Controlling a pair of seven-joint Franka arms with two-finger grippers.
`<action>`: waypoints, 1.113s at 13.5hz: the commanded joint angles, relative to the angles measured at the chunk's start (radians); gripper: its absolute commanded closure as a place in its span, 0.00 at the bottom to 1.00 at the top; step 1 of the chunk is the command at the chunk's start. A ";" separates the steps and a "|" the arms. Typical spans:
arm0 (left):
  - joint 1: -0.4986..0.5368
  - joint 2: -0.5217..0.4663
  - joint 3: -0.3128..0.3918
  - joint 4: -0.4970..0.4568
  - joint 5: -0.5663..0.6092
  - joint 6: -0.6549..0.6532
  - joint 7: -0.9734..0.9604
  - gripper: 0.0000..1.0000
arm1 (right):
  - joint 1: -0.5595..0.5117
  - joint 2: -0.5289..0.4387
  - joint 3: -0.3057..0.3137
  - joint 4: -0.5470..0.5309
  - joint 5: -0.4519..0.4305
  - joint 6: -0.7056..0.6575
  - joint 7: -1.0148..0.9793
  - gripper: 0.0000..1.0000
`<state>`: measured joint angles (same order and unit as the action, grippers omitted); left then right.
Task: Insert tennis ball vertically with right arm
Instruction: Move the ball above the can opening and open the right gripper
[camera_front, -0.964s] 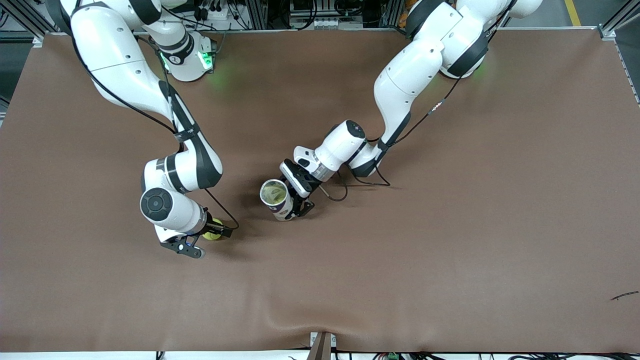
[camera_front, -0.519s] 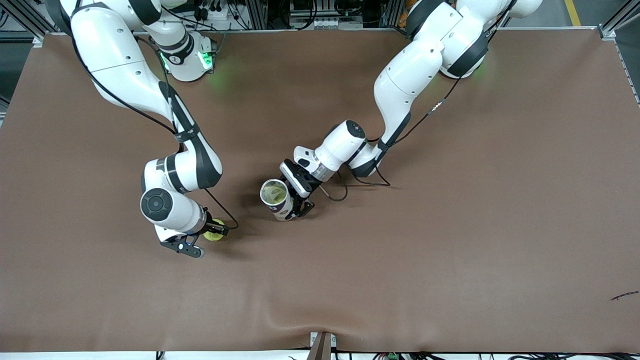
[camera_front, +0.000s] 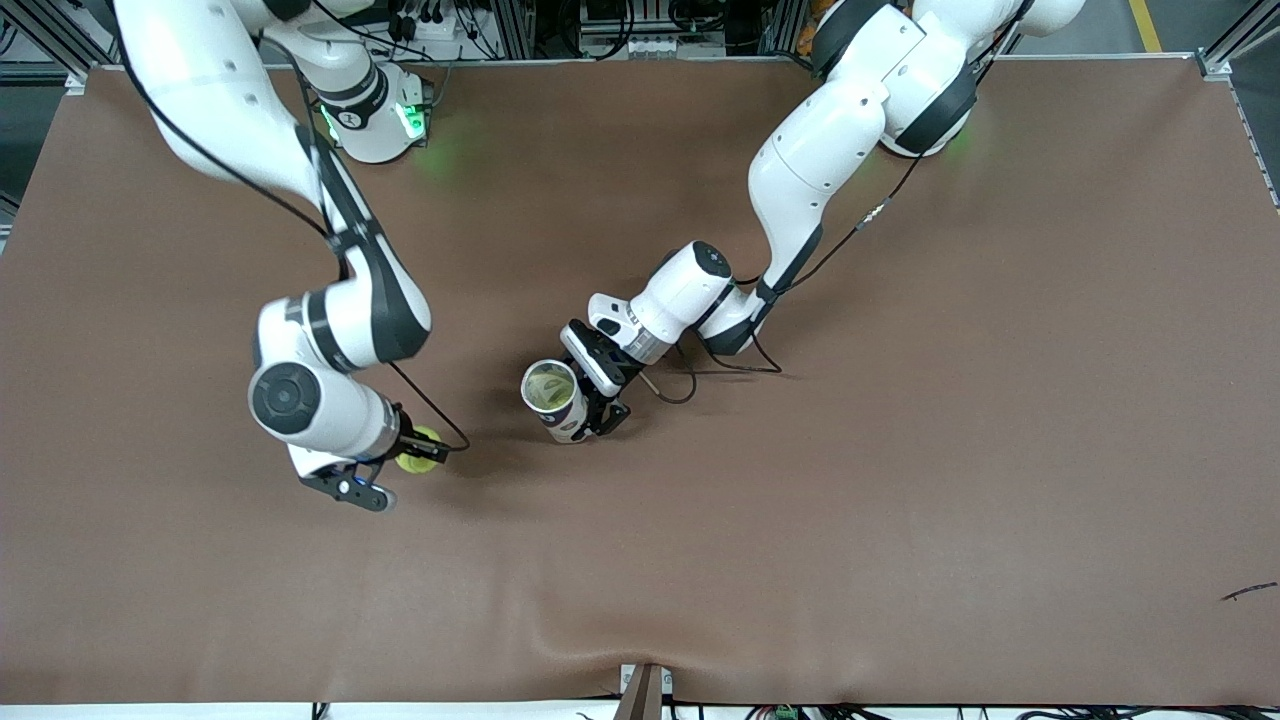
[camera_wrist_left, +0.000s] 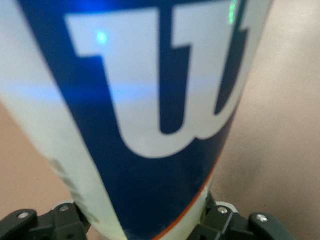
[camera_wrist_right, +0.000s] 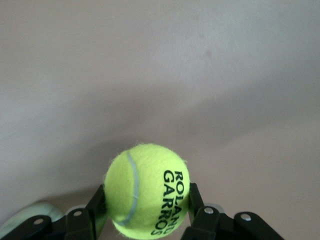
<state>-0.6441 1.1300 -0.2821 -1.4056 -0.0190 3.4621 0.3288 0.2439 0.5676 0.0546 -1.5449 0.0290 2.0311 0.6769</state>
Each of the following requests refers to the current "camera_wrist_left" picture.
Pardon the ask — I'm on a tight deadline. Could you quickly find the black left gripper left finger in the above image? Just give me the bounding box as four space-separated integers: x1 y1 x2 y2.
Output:
0 201 91 240

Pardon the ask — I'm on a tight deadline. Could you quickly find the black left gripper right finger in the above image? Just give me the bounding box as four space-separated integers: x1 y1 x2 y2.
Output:
199 191 299 240

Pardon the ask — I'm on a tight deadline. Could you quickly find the silver blue tennis ball can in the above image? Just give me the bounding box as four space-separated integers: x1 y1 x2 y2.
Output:
0 0 274 240

